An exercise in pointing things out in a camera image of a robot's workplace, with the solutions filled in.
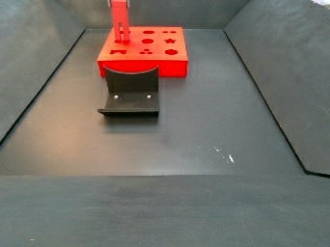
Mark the red double-square peg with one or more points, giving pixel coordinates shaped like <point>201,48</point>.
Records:
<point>119,10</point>

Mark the red shape-sorter block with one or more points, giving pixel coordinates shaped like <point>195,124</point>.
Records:
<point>155,47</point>

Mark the black curved holder bracket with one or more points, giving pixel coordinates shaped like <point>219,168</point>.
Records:
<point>133,92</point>

